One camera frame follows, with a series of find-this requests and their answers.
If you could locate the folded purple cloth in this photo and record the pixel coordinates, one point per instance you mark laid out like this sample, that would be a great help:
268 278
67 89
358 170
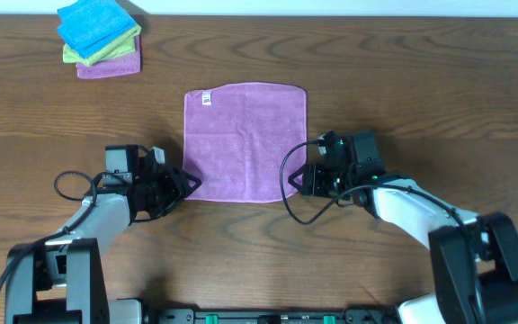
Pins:
128 64

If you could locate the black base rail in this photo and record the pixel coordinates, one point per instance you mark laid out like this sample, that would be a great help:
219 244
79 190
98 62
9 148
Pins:
357 315

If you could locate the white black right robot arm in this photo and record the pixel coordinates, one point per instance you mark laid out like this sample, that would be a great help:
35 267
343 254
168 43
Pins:
474 257

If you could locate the folded blue cloth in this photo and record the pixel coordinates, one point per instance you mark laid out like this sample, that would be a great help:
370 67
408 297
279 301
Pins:
91 26

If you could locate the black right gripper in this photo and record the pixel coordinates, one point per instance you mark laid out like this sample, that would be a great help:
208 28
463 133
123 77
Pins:
312 181

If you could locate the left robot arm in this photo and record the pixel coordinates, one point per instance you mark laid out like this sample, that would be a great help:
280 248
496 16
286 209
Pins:
59 278

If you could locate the white cloth label tag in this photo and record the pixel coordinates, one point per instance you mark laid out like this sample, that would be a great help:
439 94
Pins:
206 98

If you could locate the folded green cloth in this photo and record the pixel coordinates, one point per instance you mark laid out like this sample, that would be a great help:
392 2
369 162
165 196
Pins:
121 46

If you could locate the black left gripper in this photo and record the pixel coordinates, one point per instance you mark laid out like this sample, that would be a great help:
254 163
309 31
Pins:
171 186

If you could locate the purple microfiber cloth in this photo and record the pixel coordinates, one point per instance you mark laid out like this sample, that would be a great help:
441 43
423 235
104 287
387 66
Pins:
242 144

